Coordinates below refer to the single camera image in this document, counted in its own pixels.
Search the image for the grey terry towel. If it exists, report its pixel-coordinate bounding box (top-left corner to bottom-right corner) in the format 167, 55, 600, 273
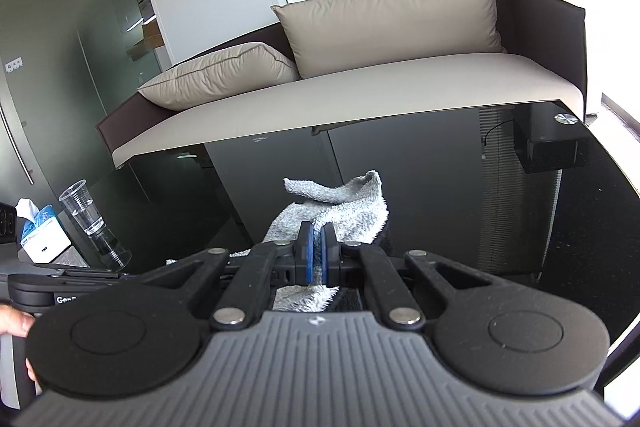
260, 169, 391, 313

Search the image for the person's left hand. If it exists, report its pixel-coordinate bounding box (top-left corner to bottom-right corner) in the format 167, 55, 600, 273
0, 303, 36, 338

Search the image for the blue white tissue box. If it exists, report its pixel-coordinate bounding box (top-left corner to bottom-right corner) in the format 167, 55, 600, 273
15, 198, 72, 263

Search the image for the clear plastic cup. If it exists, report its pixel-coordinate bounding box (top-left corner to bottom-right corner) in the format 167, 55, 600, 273
58, 180, 132, 272

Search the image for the small beige cushion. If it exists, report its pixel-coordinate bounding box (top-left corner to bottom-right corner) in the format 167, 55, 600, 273
138, 42, 299, 112

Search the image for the black box under table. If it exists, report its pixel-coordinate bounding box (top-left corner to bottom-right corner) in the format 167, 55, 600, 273
513, 118, 589, 173

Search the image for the large beige back cushion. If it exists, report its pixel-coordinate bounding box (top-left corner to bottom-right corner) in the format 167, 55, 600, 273
271, 0, 502, 78

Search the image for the brown sofa with beige seat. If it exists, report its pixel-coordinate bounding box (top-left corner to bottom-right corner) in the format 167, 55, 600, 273
96, 0, 588, 167

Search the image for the black cable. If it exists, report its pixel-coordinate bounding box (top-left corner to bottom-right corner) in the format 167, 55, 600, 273
480, 118, 518, 148

